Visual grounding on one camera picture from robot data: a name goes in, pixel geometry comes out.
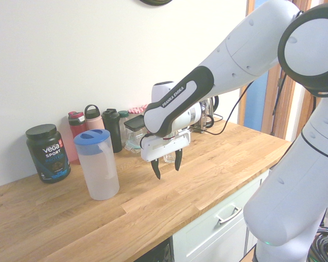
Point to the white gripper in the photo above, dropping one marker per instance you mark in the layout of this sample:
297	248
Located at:
164	146

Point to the clear pitcher with blue lid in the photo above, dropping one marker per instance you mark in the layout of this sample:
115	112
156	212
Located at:
98	174

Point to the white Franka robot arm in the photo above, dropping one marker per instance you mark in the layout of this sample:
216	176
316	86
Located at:
248	49

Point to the red water bottle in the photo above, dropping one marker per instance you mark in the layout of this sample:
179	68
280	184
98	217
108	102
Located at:
76	128

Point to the clear drinking glass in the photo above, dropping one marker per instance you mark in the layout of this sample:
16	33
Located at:
169	159

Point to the glass container with teal clips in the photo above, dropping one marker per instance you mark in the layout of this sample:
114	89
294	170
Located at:
131	146

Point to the clear container with black lid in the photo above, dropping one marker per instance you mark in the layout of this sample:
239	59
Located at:
134	122

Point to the jar with red checkered lid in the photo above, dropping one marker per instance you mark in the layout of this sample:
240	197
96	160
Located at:
135	110

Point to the clear bottle with green lid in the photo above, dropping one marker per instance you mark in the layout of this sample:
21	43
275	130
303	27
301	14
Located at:
123	116

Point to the black shaker bottle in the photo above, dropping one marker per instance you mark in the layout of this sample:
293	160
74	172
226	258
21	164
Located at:
112	128

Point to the glass electric kettle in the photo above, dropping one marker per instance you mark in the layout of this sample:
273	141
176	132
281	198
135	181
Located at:
206	109

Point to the pink bottle with black lid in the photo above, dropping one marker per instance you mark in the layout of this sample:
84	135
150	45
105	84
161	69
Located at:
94	122

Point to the black Vega protein tub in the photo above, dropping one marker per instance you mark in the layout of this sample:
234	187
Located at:
47	155

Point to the wooden door frame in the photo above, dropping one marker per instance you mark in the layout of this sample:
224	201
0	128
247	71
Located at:
269	109

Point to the black round wall object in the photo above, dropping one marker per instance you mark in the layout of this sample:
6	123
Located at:
155	2

